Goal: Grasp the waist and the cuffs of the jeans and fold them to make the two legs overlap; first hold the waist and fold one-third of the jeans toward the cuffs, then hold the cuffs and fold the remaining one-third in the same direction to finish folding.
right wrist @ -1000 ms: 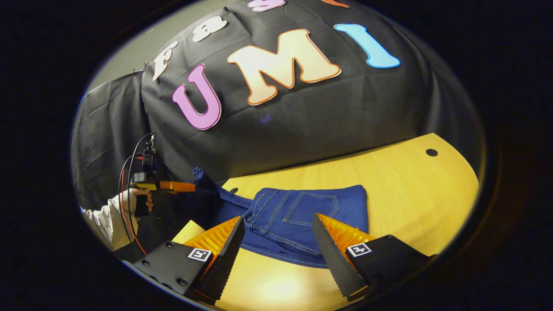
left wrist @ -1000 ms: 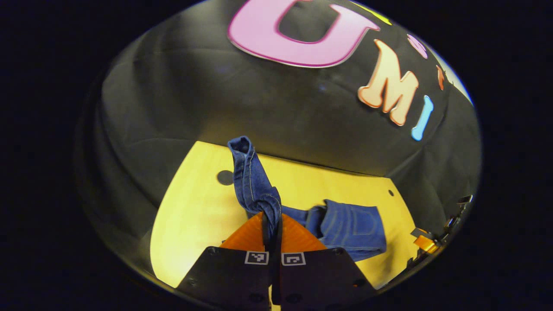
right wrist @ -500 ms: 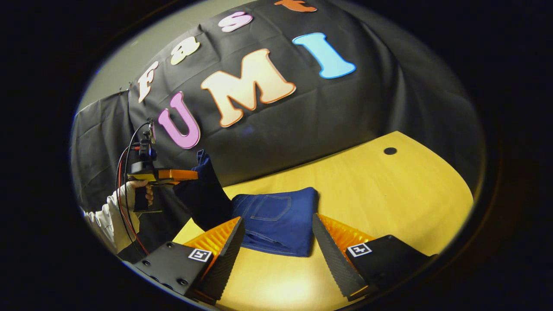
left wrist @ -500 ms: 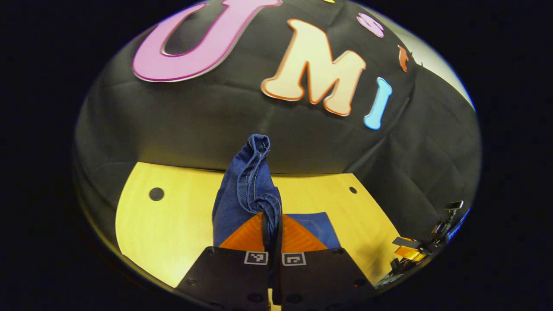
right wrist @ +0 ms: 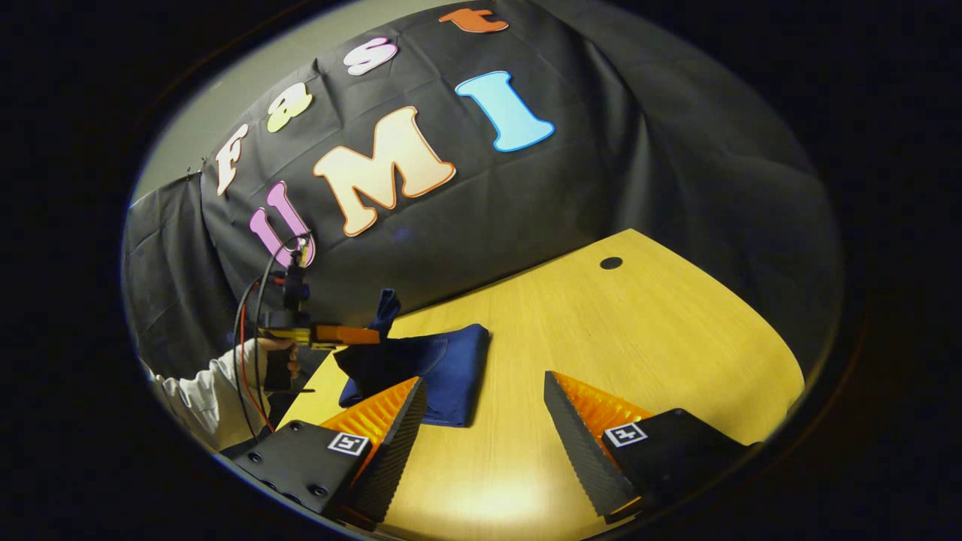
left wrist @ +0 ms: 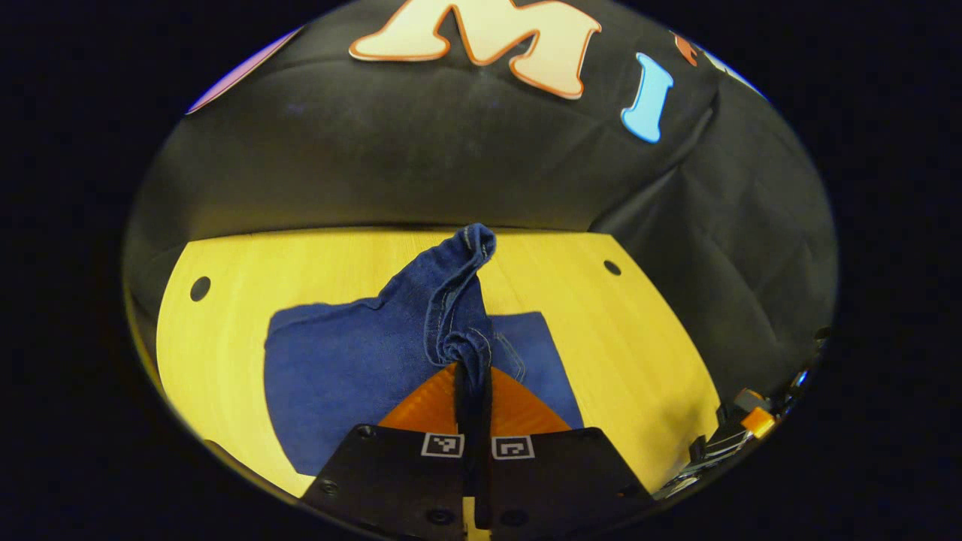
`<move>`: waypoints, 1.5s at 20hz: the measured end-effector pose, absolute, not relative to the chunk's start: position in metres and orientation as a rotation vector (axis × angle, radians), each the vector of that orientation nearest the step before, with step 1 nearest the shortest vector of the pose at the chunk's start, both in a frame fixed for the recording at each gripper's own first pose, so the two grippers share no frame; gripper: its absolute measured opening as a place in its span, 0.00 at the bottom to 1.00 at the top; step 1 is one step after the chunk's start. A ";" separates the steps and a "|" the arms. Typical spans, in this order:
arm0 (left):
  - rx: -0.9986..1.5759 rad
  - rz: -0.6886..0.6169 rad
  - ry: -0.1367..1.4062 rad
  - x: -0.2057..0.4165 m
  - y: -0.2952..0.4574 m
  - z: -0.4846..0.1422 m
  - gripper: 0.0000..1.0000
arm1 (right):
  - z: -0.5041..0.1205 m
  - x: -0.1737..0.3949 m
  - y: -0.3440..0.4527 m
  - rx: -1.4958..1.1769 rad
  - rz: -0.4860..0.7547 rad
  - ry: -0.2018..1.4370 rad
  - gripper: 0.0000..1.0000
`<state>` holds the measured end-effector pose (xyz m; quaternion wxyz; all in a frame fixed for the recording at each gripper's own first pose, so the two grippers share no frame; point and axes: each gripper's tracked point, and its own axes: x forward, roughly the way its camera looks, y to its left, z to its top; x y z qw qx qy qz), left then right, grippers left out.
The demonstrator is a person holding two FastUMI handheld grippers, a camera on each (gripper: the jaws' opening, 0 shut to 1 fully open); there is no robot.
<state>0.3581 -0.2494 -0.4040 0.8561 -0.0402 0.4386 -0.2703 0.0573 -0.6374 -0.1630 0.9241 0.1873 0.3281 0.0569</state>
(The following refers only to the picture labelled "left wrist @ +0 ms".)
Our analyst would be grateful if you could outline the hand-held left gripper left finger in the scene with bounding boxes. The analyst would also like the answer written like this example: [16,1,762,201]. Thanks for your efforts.
[301,363,476,539]

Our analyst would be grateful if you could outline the blue denim jeans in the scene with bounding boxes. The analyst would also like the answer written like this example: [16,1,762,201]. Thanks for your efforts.
[263,223,585,478]

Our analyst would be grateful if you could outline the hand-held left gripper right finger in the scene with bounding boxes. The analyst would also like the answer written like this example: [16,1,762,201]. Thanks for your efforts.
[478,366,656,536]

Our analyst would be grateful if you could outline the black backdrop cloth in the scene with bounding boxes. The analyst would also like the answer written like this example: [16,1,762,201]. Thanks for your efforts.
[124,0,839,393]

